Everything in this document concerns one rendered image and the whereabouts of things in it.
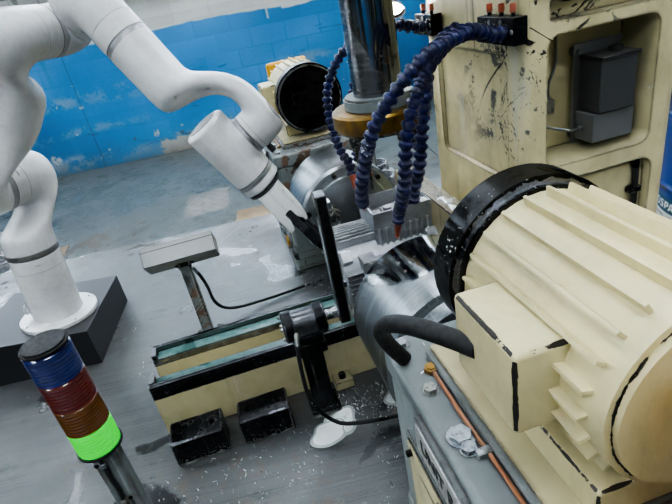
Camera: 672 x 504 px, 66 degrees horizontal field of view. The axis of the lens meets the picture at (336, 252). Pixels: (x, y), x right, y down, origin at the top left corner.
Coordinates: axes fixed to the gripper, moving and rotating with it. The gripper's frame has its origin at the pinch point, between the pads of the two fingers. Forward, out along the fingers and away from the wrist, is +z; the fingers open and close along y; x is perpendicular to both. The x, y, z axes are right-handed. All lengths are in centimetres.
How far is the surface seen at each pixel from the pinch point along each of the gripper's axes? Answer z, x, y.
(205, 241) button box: -9.8, -21.2, -16.1
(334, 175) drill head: -0.5, 11.3, -14.4
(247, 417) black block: 8.4, -31.3, 21.7
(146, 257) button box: -16.7, -33.1, -16.1
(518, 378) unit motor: -17, 12, 74
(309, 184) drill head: -1.9, 5.4, -17.6
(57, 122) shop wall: -55, -188, -572
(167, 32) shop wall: -39, -22, -554
